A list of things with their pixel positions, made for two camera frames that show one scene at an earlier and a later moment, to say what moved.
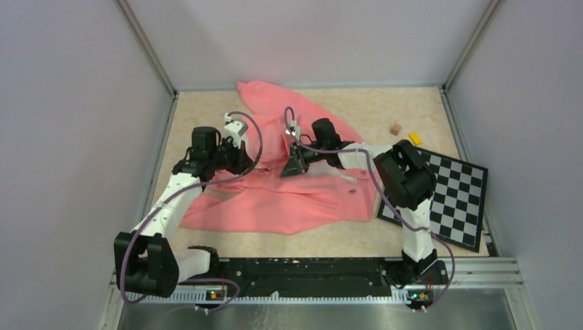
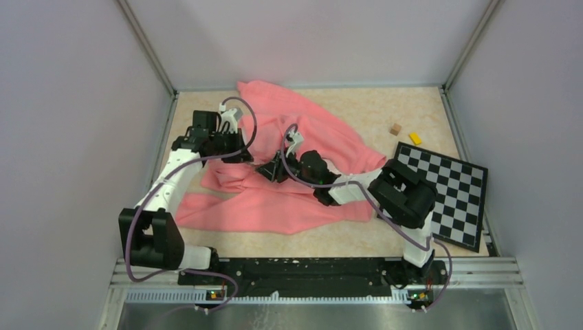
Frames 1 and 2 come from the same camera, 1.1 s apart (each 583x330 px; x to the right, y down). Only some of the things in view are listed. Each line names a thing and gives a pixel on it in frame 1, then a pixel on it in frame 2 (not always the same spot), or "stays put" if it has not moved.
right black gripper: x=296 y=164 → x=274 y=170
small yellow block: x=414 y=138 stays put
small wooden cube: x=395 y=129 stays put
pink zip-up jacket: x=262 y=200 stays put
